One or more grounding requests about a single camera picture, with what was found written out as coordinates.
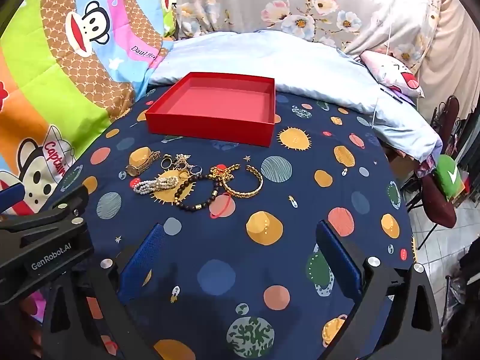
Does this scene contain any green cushion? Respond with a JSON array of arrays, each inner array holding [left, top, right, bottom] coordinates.
[[433, 153, 466, 202]]

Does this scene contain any dark bead bracelet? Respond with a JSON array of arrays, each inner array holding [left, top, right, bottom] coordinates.
[[173, 173, 223, 213]]

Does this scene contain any pink white plush toy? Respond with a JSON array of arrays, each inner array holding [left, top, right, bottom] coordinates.
[[359, 49, 427, 100]]

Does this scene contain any white cable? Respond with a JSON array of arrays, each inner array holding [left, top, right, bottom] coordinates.
[[370, 0, 400, 130]]

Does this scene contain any colourful monkey print quilt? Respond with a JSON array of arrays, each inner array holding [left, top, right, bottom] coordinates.
[[0, 0, 178, 233]]

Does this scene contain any gold chain necklace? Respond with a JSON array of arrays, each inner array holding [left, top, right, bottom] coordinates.
[[208, 163, 242, 188]]

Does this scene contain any gold bangle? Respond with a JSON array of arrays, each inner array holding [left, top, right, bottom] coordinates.
[[221, 164, 264, 199]]

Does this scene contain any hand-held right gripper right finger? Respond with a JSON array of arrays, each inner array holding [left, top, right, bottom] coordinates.
[[316, 220, 444, 360]]

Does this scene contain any white pearl bracelet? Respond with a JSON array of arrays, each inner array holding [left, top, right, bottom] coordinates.
[[133, 175, 179, 196]]

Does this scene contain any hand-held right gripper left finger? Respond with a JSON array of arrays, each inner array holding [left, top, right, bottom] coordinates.
[[41, 223, 166, 360]]

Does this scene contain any red shallow box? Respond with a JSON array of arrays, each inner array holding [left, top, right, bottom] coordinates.
[[145, 71, 277, 148]]

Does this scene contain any light blue pillow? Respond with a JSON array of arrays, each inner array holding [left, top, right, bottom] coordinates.
[[148, 30, 444, 163]]

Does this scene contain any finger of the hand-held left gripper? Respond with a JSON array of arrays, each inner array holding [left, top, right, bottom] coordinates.
[[0, 183, 25, 207], [0, 186, 91, 247]]

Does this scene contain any black metal chair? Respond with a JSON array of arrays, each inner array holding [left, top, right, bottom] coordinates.
[[430, 95, 463, 148]]

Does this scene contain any gold wrist watch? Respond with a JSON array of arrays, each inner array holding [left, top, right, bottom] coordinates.
[[125, 152, 162, 176]]

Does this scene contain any beige curtain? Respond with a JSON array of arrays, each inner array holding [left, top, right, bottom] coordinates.
[[415, 0, 480, 121]]

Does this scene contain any navy planet print blanket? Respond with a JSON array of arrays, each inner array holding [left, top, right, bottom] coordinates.
[[41, 86, 419, 360]]

